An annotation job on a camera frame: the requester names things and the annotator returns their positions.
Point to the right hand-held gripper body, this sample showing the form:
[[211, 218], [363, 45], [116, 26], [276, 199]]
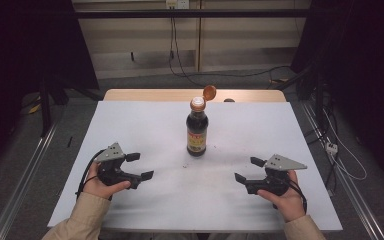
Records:
[[280, 181]]

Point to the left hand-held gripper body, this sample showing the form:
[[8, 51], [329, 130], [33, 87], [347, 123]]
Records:
[[111, 173]]

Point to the dark sauce bottle orange cap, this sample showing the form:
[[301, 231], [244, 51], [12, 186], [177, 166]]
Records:
[[196, 130]]

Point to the person's left hand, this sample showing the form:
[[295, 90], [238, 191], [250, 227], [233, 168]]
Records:
[[96, 188]]

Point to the person's right hand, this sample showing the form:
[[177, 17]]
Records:
[[288, 205]]

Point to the white table cover board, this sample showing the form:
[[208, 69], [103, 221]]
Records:
[[166, 196]]

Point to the black pen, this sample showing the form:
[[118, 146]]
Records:
[[69, 141]]

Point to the white power strip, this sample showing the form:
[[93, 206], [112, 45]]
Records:
[[331, 147]]

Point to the wooden table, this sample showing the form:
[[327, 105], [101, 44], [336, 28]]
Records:
[[146, 95]]

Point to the black metal stand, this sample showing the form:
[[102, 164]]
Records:
[[319, 96], [45, 106]]

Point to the black curtain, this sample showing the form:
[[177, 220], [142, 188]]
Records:
[[20, 50], [363, 66]]

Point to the black horizontal metal bar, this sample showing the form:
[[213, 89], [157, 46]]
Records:
[[186, 13]]

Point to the aluminium floor rail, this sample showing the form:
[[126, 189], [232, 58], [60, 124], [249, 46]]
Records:
[[23, 181], [346, 186]]

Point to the white wall socket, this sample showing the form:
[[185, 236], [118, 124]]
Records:
[[177, 4]]

